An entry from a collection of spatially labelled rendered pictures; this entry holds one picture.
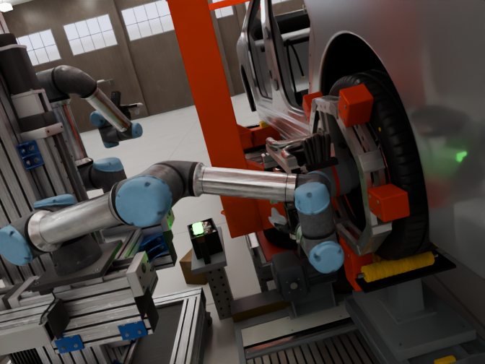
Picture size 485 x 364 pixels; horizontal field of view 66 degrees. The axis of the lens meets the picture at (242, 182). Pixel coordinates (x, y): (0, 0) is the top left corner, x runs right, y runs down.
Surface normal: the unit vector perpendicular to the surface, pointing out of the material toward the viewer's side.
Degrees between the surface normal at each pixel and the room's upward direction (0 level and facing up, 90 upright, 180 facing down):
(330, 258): 90
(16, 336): 90
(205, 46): 90
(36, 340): 90
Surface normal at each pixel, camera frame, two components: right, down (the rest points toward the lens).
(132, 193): -0.11, 0.29
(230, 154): 0.11, 0.27
